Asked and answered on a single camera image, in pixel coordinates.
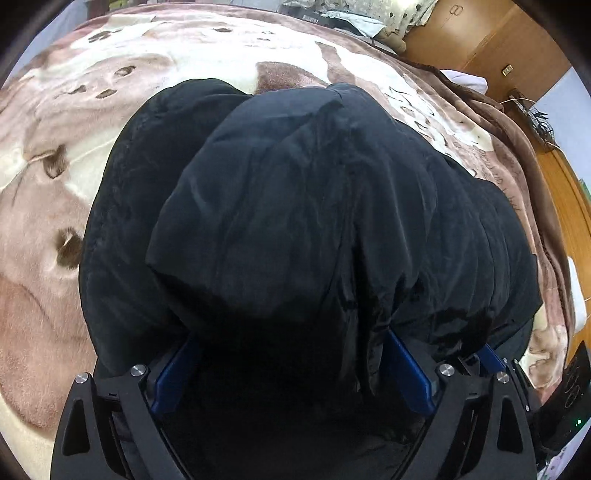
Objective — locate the white pillow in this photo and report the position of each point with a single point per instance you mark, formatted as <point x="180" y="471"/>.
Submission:
<point x="581" y="295"/>

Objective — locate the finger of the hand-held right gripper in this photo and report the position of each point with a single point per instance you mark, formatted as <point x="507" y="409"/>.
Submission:
<point x="490" y="355"/>

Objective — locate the brown printed blanket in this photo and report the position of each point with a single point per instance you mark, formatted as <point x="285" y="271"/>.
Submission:
<point x="69" y="161"/>

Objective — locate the patterned cream curtain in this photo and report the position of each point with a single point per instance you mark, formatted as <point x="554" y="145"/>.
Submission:
<point x="401" y="14"/>

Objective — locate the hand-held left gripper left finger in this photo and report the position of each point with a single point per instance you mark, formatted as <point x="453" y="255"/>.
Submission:
<point x="173" y="383"/>

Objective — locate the wooden bed headboard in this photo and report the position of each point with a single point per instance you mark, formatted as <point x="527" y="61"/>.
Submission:
<point x="568" y="194"/>

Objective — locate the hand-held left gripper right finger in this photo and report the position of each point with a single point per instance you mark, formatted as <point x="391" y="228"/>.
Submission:
<point x="411" y="383"/>

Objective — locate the black hooded puffer jacket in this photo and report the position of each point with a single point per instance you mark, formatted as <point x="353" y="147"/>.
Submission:
<point x="300" y="207"/>

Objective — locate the brown stuffed toy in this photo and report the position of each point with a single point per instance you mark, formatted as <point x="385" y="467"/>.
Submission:
<point x="392" y="40"/>

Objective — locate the dark storage box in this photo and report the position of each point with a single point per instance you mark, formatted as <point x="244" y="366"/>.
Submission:
<point x="323" y="16"/>

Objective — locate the wooden wardrobe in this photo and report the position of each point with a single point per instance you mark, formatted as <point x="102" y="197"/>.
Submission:
<point x="508" y="37"/>

